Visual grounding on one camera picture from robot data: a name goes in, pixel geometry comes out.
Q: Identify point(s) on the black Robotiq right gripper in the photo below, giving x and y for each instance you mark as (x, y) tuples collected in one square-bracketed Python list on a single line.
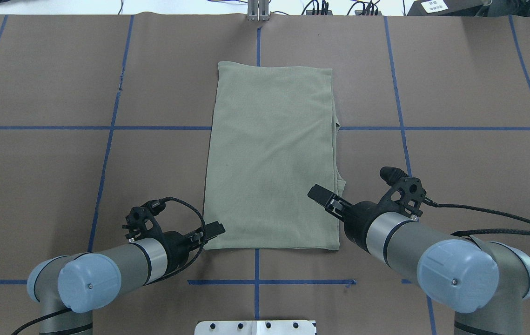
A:
[(357, 220)]

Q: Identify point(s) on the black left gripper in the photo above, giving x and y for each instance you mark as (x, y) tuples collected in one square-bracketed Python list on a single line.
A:
[(175, 244)]

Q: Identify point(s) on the olive green long-sleeve shirt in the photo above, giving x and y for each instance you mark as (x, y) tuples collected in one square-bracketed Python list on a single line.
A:
[(273, 138)]

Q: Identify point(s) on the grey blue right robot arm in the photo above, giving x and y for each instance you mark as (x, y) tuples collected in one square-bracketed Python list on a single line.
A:
[(484, 282)]

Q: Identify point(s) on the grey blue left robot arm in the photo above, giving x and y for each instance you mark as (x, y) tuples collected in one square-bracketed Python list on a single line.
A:
[(69, 288)]

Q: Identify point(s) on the black box white label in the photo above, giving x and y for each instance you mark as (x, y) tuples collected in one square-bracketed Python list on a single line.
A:
[(447, 8)]

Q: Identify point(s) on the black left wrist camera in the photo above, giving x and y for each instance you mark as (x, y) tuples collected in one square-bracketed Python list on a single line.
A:
[(141, 223)]

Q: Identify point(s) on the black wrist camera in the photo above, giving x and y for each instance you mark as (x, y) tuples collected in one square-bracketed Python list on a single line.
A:
[(405, 195), (141, 223)]

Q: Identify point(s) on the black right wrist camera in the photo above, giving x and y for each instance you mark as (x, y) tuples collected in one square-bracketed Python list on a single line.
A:
[(405, 195)]

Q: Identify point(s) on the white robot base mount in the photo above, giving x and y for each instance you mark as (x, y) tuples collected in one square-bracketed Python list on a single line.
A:
[(257, 327)]

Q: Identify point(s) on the aluminium frame post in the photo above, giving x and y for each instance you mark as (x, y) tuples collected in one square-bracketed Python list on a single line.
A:
[(258, 10)]

